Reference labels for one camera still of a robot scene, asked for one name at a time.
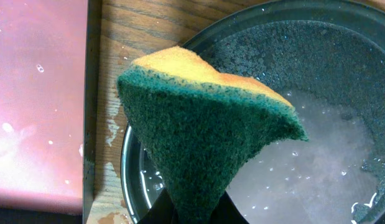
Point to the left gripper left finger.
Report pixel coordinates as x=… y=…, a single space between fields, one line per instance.
x=162 y=211

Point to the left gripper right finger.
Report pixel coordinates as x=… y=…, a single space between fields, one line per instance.
x=226 y=212

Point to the green yellow sponge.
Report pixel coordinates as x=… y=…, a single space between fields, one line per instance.
x=200 y=126

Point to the round black tray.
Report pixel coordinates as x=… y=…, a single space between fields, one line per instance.
x=327 y=58

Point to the rectangular red black tray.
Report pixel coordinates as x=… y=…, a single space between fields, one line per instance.
x=49 y=62

